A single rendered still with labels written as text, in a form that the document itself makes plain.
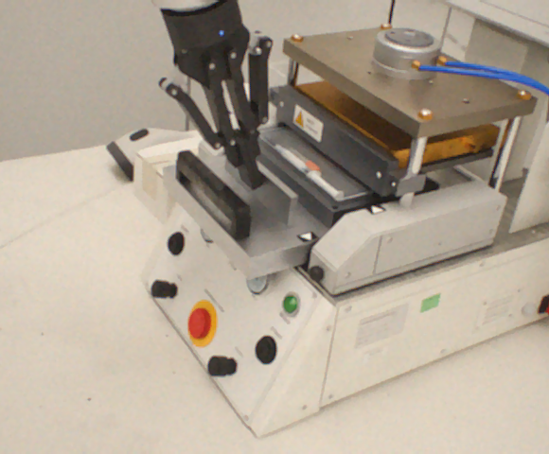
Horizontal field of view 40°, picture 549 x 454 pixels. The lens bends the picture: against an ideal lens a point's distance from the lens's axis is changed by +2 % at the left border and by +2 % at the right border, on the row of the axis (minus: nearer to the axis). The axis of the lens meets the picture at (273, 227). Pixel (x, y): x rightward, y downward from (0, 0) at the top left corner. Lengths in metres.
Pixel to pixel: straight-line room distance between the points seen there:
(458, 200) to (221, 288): 0.31
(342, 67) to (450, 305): 0.33
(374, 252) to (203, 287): 0.27
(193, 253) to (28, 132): 1.45
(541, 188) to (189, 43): 0.49
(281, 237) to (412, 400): 0.29
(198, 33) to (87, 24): 1.62
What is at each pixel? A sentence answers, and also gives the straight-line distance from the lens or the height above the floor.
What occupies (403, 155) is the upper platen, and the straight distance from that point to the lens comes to 0.86.
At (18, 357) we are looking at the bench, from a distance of 1.00.
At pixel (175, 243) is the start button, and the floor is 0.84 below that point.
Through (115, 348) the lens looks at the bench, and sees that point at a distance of 1.00.
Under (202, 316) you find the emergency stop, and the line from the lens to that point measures 0.96.
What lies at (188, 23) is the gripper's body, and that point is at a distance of 0.73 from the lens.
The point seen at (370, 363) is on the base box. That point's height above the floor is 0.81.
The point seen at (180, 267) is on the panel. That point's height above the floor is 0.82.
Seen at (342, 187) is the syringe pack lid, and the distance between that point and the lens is 0.87.
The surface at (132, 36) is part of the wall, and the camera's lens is 2.40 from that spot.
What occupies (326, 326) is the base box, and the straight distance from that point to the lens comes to 0.83.
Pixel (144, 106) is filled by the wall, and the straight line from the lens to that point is 2.50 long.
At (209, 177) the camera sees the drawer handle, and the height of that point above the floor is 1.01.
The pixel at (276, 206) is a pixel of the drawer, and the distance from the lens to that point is 0.85.
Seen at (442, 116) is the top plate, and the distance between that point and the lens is 0.83.
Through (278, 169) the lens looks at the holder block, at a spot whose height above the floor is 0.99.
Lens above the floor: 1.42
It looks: 33 degrees down
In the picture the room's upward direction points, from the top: 7 degrees clockwise
